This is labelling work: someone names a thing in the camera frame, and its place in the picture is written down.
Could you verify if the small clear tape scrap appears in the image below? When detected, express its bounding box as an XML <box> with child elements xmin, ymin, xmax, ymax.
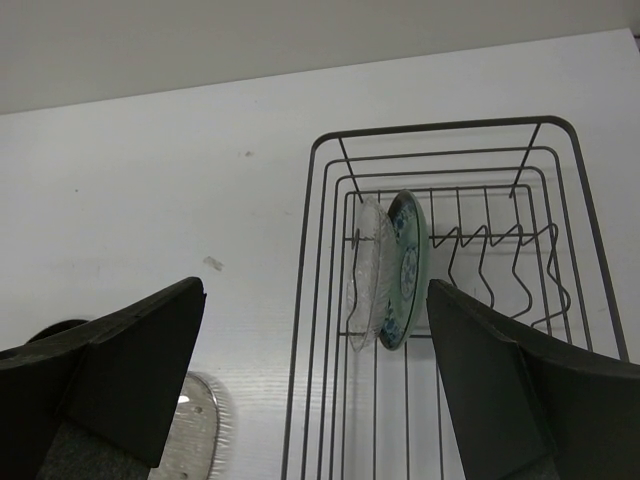
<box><xmin>203</xmin><ymin>256</ymin><xmax>224</xmax><ymax>272</ymax></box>

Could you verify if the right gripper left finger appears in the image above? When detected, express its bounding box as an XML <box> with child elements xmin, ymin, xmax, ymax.
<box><xmin>1</xmin><ymin>277</ymin><xmax>206</xmax><ymax>479</ymax></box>

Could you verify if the black round plate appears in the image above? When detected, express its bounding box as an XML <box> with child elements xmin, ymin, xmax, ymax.
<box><xmin>28</xmin><ymin>319</ymin><xmax>88</xmax><ymax>343</ymax></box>

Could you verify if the frosted beige glass plate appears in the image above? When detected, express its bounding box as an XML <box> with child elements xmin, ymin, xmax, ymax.
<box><xmin>149</xmin><ymin>371</ymin><xmax>236</xmax><ymax>480</ymax></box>

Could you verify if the metal wire dish rack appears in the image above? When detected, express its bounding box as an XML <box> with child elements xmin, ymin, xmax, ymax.
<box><xmin>280</xmin><ymin>115</ymin><xmax>639</xmax><ymax>479</ymax></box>

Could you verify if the blue patterned ceramic plate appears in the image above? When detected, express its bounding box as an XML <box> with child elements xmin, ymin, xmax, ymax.
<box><xmin>379</xmin><ymin>190</ymin><xmax>430</xmax><ymax>351</ymax></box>

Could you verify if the clear ribbed glass plate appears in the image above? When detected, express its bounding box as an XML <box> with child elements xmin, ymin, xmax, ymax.
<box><xmin>346</xmin><ymin>196</ymin><xmax>397</xmax><ymax>352</ymax></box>

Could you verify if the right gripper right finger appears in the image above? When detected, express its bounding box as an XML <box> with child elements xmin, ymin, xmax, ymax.
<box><xmin>427</xmin><ymin>280</ymin><xmax>639</xmax><ymax>479</ymax></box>

